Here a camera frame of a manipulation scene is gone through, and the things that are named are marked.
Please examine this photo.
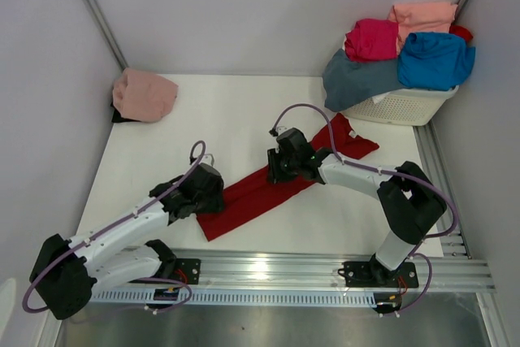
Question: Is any dark red t-shirt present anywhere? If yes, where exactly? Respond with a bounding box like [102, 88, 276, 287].
[197, 114, 379, 241]

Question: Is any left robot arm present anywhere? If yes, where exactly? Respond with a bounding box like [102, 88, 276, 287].
[29, 163, 224, 320]

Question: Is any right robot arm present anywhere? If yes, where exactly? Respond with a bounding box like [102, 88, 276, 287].
[267, 128, 447, 287]

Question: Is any slate blue t-shirt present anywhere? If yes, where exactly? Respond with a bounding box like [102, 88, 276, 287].
[322, 49, 405, 112]

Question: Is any white garment in basket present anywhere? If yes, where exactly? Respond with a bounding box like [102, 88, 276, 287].
[371, 93, 388, 104]

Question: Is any folded pink t-shirt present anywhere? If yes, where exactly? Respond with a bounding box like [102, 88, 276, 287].
[112, 68, 179, 124]

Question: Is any folded black t-shirt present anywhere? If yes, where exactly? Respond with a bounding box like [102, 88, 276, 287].
[110, 102, 133, 124]

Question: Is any white laundry basket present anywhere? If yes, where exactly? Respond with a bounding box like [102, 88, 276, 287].
[343, 85, 459, 126]

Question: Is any magenta t-shirt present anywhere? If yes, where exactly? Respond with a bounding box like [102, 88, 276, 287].
[344, 19, 399, 63]

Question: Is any salmon pink t-shirt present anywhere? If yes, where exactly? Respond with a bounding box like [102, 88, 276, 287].
[388, 2, 457, 53]

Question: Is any bright red t-shirt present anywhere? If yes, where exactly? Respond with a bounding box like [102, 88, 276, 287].
[449, 24, 474, 44]

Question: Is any left corner aluminium profile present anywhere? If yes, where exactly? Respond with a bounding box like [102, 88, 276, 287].
[82, 0, 128, 71]

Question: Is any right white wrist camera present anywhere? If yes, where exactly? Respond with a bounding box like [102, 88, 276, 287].
[268, 126, 288, 137]

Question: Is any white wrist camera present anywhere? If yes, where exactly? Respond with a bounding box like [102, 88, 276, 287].
[201, 154, 215, 167]
[268, 126, 288, 137]

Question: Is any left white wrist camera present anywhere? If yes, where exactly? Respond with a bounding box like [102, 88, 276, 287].
[201, 154, 215, 167]

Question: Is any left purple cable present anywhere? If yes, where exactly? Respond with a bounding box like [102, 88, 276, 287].
[22, 140, 193, 315]

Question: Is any purple cable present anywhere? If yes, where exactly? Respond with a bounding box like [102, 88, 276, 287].
[22, 140, 193, 315]
[272, 103, 460, 311]

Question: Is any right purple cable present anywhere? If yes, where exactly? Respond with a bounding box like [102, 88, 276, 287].
[272, 103, 460, 311]

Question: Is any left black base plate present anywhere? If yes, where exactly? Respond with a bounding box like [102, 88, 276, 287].
[156, 258, 202, 285]

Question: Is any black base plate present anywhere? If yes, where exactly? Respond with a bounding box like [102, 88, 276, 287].
[337, 259, 419, 288]
[156, 258, 202, 285]

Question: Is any white slotted cable duct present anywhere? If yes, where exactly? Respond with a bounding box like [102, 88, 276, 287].
[90, 287, 376, 308]

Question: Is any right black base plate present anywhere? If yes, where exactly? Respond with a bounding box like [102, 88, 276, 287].
[337, 259, 419, 288]

